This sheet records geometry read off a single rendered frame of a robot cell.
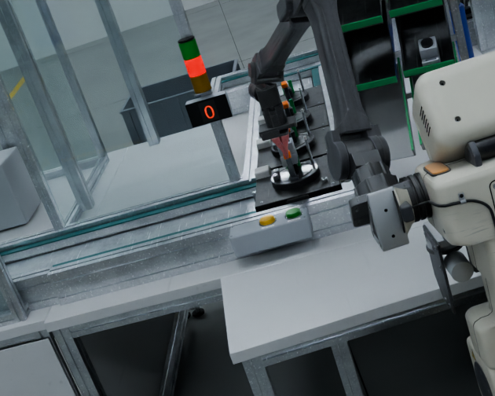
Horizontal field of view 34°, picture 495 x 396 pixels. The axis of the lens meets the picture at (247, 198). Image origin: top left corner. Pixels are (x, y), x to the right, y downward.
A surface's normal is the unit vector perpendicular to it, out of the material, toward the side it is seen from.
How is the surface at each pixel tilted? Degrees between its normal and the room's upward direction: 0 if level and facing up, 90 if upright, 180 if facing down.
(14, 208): 90
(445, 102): 48
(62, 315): 0
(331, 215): 90
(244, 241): 90
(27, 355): 90
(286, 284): 0
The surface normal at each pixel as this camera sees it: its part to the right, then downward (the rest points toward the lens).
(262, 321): -0.29, -0.88
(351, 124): 0.18, -0.29
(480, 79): -0.14, -0.32
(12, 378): -0.03, 0.40
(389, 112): -0.35, -0.31
